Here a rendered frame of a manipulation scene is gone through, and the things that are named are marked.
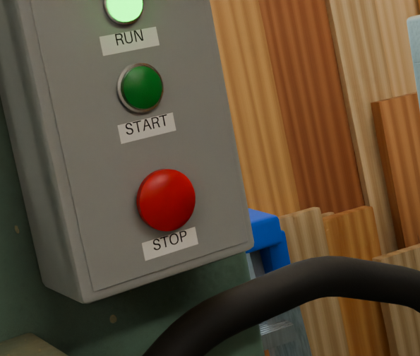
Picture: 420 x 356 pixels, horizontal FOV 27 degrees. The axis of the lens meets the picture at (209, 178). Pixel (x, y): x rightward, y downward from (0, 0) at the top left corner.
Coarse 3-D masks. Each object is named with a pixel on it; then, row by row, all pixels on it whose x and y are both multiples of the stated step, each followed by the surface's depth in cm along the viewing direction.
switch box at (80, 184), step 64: (0, 0) 41; (64, 0) 40; (192, 0) 43; (0, 64) 44; (64, 64) 40; (128, 64) 42; (192, 64) 44; (64, 128) 41; (192, 128) 44; (64, 192) 41; (128, 192) 42; (64, 256) 42; (128, 256) 42; (192, 256) 44
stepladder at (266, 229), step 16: (256, 224) 128; (272, 224) 129; (256, 240) 128; (272, 240) 129; (256, 256) 134; (272, 256) 131; (288, 256) 132; (256, 272) 134; (272, 320) 135; (288, 320) 136; (272, 336) 131; (288, 336) 132; (304, 336) 137; (272, 352) 135; (288, 352) 135; (304, 352) 136
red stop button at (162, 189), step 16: (160, 176) 42; (176, 176) 42; (144, 192) 42; (160, 192) 42; (176, 192) 42; (192, 192) 43; (144, 208) 42; (160, 208) 42; (176, 208) 42; (192, 208) 43; (160, 224) 42; (176, 224) 43
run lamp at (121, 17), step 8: (104, 0) 41; (112, 0) 41; (120, 0) 41; (128, 0) 41; (136, 0) 41; (104, 8) 41; (112, 8) 41; (120, 8) 41; (128, 8) 41; (136, 8) 41; (112, 16) 41; (120, 16) 41; (128, 16) 41; (136, 16) 42; (120, 24) 41; (128, 24) 42
